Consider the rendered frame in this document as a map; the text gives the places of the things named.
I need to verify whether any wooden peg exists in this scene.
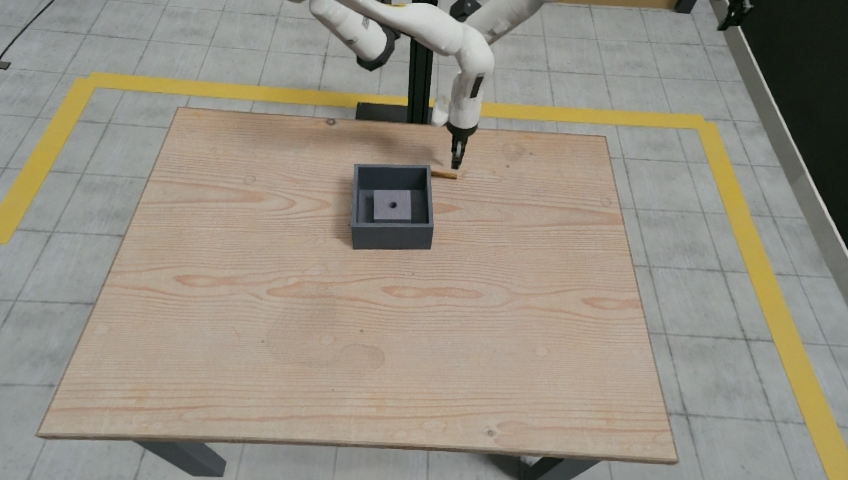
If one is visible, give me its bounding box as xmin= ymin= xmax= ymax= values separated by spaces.
xmin=431 ymin=171 xmax=458 ymax=179

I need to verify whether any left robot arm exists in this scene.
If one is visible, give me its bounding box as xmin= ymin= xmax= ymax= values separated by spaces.
xmin=463 ymin=0 xmax=560 ymax=46

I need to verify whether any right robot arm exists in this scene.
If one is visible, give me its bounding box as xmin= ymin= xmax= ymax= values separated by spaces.
xmin=309 ymin=0 xmax=494 ymax=128

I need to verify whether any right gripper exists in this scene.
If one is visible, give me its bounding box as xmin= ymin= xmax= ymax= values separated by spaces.
xmin=446 ymin=121 xmax=478 ymax=170

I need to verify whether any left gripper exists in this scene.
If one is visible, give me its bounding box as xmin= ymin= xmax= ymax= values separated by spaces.
xmin=716 ymin=0 xmax=754 ymax=31

